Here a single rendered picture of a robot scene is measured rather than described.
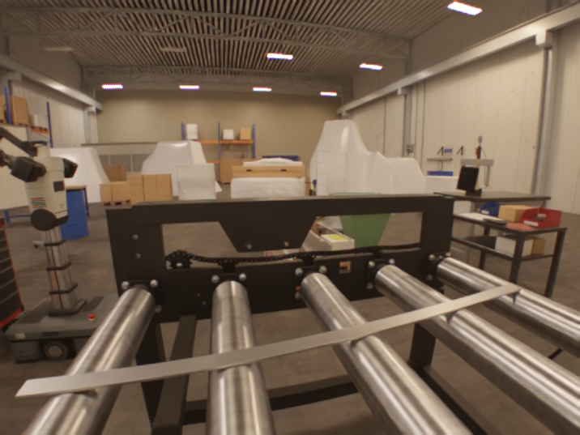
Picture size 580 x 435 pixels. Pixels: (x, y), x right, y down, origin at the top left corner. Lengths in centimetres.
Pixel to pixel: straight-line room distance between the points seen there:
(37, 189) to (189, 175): 702
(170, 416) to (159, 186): 848
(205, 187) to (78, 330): 720
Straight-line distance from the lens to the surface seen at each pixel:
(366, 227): 357
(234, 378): 55
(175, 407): 72
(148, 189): 903
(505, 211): 348
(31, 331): 244
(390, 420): 55
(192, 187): 901
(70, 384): 63
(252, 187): 430
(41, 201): 225
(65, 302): 246
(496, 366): 75
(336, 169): 461
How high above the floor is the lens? 129
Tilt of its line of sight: 11 degrees down
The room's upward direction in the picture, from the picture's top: straight up
